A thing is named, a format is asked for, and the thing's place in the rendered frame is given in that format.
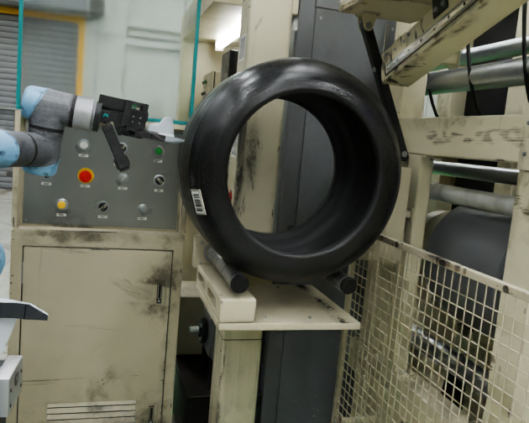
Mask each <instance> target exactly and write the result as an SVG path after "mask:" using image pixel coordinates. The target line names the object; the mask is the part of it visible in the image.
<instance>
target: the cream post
mask: <svg viewBox="0 0 529 423"><path fill-rule="evenodd" d="M293 2H294V1H293V0H243V4H242V12H241V24H240V35H239V46H238V58H239V47H240V37H241V36H243V35H244V34H246V42H245V52H244V60H241V61H239V62H238V65H237V73H239V72H240V71H244V70H246V69H248V68H249V67H252V66H254V65H257V64H260V63H263V62H266V61H268V60H275V59H280V58H288V55H289V47H290V37H291V20H292V10H293ZM283 110H284V100H281V99H275V100H273V101H271V102H269V103H267V104H266V105H264V106H263V107H262V108H260V109H259V110H258V111H257V112H256V113H255V114H253V115H252V116H251V118H250V119H249V120H248V121H247V122H246V123H245V124H244V126H243V127H242V128H241V130H240V132H239V133H238V142H237V153H236V158H234V157H231V153H230V161H229V169H228V192H232V200H231V203H232V206H233V209H234V211H235V213H236V215H237V217H238V219H239V221H240V222H241V223H242V225H243V226H244V227H245V228H246V229H248V230H251V231H255V232H272V228H273V219H274V209H275V192H276V183H277V174H278V164H279V155H280V138H281V129H282V119H283ZM240 271H241V272H242V273H243V274H244V275H245V276H246V277H247V279H248V280H249V283H250V284H260V285H267V282H268V280H267V279H261V278H258V277H255V276H253V275H250V274H247V273H245V272H243V271H242V270H240ZM262 336H263V331H219V330H218V329H217V328H216V334H215V338H214V340H215V344H214V355H213V365H212V385H211V396H210V406H209V416H208V423H254V418H255V410H256V400H257V391H258V382H259V365H260V355H261V346H262Z"/></svg>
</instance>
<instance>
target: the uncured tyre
mask: <svg viewBox="0 0 529 423"><path fill-rule="evenodd" d="M275 99H281V100H285V101H288V102H293V103H295V104H297V105H299V106H301V107H303V108H305V109H306V110H307V111H308V112H310V113H311V114H312V115H313V116H314V117H315V118H316V119H317V120H318V121H319V123H320V124H321V125H322V126H323V128H324V129H325V131H326V133H327V136H328V137H329V139H330V142H331V145H332V148H333V158H334V171H333V181H332V184H331V187H330V189H329V192H328V193H327V196H326V198H325V200H324V202H323V203H322V204H321V206H320V207H319V208H318V209H317V211H316V212H315V213H314V214H313V215H312V216H311V217H309V218H308V219H307V220H306V221H304V222H303V223H302V224H300V225H298V226H296V227H293V228H291V229H288V230H285V231H282V232H255V231H251V230H248V229H246V228H245V227H244V226H243V225H242V223H241V222H240V221H239V219H238V217H237V215H236V213H235V211H234V209H233V206H232V203H231V201H230V197H229V194H228V178H227V175H228V160H229V156H230V153H231V150H232V147H233V143H234V141H235V139H236V138H237V136H238V133H239V132H240V130H241V128H242V127H243V126H244V124H245V123H246V122H247V121H248V120H249V119H250V118H251V116H252V115H253V114H255V113H256V112H257V111H258V110H259V109H260V108H262V107H263V106H264V105H266V104H267V103H269V102H271V101H273V100H275ZM181 139H184V140H185V141H184V143H181V144H180V147H179V152H178V159H177V178H178V185H179V190H180V193H181V199H182V201H183V204H184V207H185V209H186V212H187V214H188V216H189V218H190V219H191V221H192V223H193V224H194V226H195V227H196V229H197V230H198V232H199V233H200V234H201V235H202V236H203V237H204V238H205V239H206V240H207V242H208V243H209V244H210V245H211V246H212V248H213V249H214V250H215V251H216V252H217V253H218V254H219V255H220V256H221V257H222V258H224V259H225V260H226V261H227V262H229V263H230V264H231V265H232V266H234V267H236V268H237V269H240V270H242V271H243V272H245V273H247V274H250V275H253V276H255V277H258V278H261V279H267V280H273V281H278V282H304V281H310V280H315V279H320V278H323V277H326V276H329V275H330V274H334V273H336V272H338V271H339V270H341V269H344V268H346V267H347V266H349V265H350V264H351V263H353V262H354V261H355V260H357V259H358V258H359V257H361V256H362V255H363V254H364V253H365V252H366V251H367V250H368V249H369V248H370V247H371V246H372V245H373V243H374V242H375V241H376V240H377V238H378V237H379V236H380V234H381V233H382V232H383V230H384V228H385V226H386V224H387V222H388V221H389V219H390V216H391V214H392V212H393V210H394V207H395V203H396V200H397V196H398V193H399V189H400V183H401V152H400V146H399V142H398V138H397V135H396V132H395V128H394V125H393V123H392V121H391V119H390V116H389V114H388V112H387V111H386V110H385V108H384V106H383V104H382V103H381V102H380V100H379V99H378V97H377V96H376V95H375V94H374V93H373V92H372V91H371V90H370V89H369V88H368V87H367V86H366V85H365V84H364V83H363V82H362V81H360V80H359V79H358V78H356V77H355V76H353V75H351V74H350V73H348V72H347V71H345V70H343V69H341V68H339V67H337V66H335V65H332V64H329V63H327V62H324V61H321V60H314V59H309V58H301V57H289V58H280V59H275V60H268V61H266V62H263V63H260V64H257V65H254V66H252V67H249V68H248V69H246V70H242V71H240V72H239V73H236V74H234V75H232V76H230V77H229V78H227V79H226V80H224V81H222V82H221V83H219V84H218V85H217V86H215V87H214V88H213V89H212V90H211V91H209V92H208V93H207V94H206V96H205V97H204V98H203V99H202V100H201V102H200V103H199V104H198V105H197V107H196V109H195V110H194V112H193V113H192V115H191V117H190V118H189V120H188V122H187V125H186V127H185V130H184V132H183V134H182V137H181ZM191 190H201V193H202V199H203V204H204V207H205V211H206V215H198V214H196V210H195V207H194V203H193V199H192V195H191Z"/></svg>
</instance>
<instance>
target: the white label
mask: <svg viewBox="0 0 529 423"><path fill-rule="evenodd" d="M191 195H192V199H193V203H194V207H195V210H196V214H198V215H206V211H205V207H204V204H203V199H202V193H201V190H191Z"/></svg>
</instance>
